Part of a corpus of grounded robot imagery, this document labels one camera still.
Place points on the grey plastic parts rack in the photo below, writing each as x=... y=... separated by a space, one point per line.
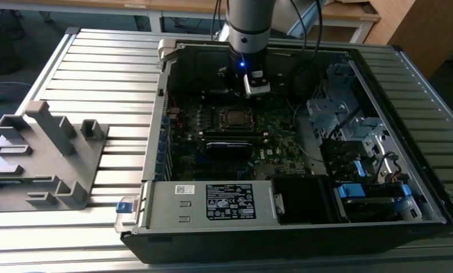
x=50 y=159

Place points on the black hard disk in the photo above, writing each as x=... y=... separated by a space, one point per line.
x=366 y=209

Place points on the silver power supply unit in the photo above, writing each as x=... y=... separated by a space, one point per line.
x=165 y=210

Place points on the wooden desk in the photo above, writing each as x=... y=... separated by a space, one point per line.
x=347 y=15

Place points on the black rating label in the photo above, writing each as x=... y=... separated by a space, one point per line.
x=229 y=202

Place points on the chipset heatsink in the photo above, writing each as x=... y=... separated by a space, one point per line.
x=265 y=171

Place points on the metal drive cage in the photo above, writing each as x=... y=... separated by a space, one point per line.
x=323 y=108

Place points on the black graphics card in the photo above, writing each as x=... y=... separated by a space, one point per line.
x=229 y=150

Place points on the black PC case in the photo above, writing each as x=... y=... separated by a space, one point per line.
x=286 y=247

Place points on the black office chair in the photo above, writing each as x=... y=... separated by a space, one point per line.
x=1 y=42

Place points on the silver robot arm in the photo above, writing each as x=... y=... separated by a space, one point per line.
x=248 y=25

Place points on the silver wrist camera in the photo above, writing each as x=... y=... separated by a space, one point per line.
x=257 y=86

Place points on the blue release tab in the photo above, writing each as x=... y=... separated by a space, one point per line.
x=124 y=207

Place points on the white barcode sticker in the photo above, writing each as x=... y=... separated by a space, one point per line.
x=184 y=189

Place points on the green motherboard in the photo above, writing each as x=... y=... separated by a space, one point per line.
x=282 y=142

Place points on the blue disk carrier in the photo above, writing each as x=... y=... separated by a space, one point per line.
x=357 y=167
x=349 y=190

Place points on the wooden cabinet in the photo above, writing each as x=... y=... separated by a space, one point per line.
x=419 y=28

